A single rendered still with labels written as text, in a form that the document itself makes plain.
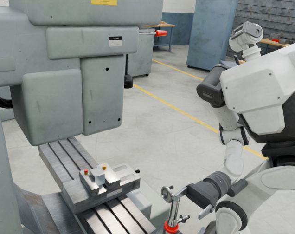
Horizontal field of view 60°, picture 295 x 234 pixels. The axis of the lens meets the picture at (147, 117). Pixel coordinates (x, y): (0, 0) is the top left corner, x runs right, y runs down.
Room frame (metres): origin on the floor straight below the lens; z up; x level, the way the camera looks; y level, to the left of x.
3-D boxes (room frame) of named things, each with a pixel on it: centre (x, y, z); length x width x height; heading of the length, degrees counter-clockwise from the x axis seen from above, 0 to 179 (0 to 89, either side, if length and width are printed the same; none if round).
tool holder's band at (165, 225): (0.57, -0.11, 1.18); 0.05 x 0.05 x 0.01
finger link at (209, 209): (0.60, -0.22, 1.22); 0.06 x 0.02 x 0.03; 135
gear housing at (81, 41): (0.94, 0.26, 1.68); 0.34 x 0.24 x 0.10; 130
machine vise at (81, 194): (0.96, 0.19, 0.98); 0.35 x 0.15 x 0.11; 128
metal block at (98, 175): (0.95, 0.21, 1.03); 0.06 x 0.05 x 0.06; 38
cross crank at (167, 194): (1.29, -0.16, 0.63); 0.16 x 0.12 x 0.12; 130
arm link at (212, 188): (0.71, -0.24, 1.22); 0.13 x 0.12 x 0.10; 45
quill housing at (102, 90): (0.96, 0.23, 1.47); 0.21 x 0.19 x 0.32; 40
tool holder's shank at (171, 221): (0.57, -0.11, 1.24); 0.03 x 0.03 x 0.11
